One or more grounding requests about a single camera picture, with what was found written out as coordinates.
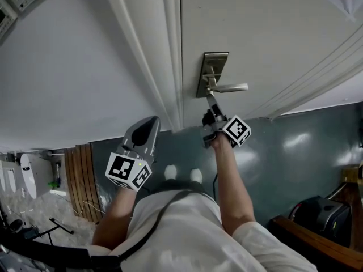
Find white urinal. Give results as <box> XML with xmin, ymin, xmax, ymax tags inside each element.
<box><xmin>20</xmin><ymin>153</ymin><xmax>38</xmax><ymax>199</ymax></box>
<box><xmin>6</xmin><ymin>168</ymin><xmax>17</xmax><ymax>193</ymax></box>

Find silver door lever handle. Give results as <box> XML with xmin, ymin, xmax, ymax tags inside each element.
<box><xmin>202</xmin><ymin>72</ymin><xmax>249</xmax><ymax>94</ymax></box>

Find person's white left shoe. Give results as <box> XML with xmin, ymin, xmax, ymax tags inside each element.
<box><xmin>164</xmin><ymin>164</ymin><xmax>178</xmax><ymax>180</ymax></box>

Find person's white shoe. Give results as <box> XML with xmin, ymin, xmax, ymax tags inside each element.
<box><xmin>189</xmin><ymin>168</ymin><xmax>203</xmax><ymax>184</ymax></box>
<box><xmin>164</xmin><ymin>164</ymin><xmax>178</xmax><ymax>180</ymax></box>

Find person's right forearm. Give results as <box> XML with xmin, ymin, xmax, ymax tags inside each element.
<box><xmin>211</xmin><ymin>134</ymin><xmax>258</xmax><ymax>236</ymax></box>

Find black shoulder strap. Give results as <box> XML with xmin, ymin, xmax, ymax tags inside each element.
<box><xmin>117</xmin><ymin>190</ymin><xmax>199</xmax><ymax>267</ymax></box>

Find wooden slatted mat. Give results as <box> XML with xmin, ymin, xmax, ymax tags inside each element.
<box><xmin>64</xmin><ymin>143</ymin><xmax>104</xmax><ymax>224</ymax></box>

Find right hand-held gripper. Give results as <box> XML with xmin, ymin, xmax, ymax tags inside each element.
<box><xmin>200</xmin><ymin>93</ymin><xmax>252</xmax><ymax>150</ymax></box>

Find white door frame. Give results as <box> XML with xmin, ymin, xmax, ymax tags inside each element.
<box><xmin>100</xmin><ymin>0</ymin><xmax>185</xmax><ymax>133</ymax></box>

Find black bag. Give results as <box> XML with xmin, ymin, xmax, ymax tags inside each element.
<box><xmin>0</xmin><ymin>235</ymin><xmax>121</xmax><ymax>272</ymax></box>

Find person's white right shoe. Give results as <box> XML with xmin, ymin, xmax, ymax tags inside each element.
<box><xmin>189</xmin><ymin>168</ymin><xmax>203</xmax><ymax>184</ymax></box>

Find person's left forearm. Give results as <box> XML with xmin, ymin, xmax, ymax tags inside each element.
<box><xmin>92</xmin><ymin>185</ymin><xmax>142</xmax><ymax>249</ymax></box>

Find black cable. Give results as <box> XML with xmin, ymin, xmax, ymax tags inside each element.
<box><xmin>212</xmin><ymin>172</ymin><xmax>220</xmax><ymax>201</ymax></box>

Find white door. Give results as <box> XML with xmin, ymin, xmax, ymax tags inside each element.
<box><xmin>180</xmin><ymin>0</ymin><xmax>363</xmax><ymax>131</ymax></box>

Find person's black trousers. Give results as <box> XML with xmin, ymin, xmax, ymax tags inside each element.
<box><xmin>149</xmin><ymin>179</ymin><xmax>212</xmax><ymax>201</ymax></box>

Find brown wooden bench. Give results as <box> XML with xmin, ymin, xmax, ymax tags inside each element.
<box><xmin>268</xmin><ymin>215</ymin><xmax>363</xmax><ymax>272</ymax></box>

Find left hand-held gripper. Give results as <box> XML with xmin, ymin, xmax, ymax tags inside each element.
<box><xmin>104</xmin><ymin>115</ymin><xmax>162</xmax><ymax>192</ymax></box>

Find person's white shirt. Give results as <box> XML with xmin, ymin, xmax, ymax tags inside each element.
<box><xmin>109</xmin><ymin>190</ymin><xmax>318</xmax><ymax>272</ymax></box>

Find silver door lock plate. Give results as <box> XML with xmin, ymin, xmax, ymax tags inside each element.
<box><xmin>195</xmin><ymin>52</ymin><xmax>230</xmax><ymax>99</ymax></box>

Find black metal stand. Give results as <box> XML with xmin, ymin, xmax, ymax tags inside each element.
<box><xmin>47</xmin><ymin>216</ymin><xmax>75</xmax><ymax>247</ymax></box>

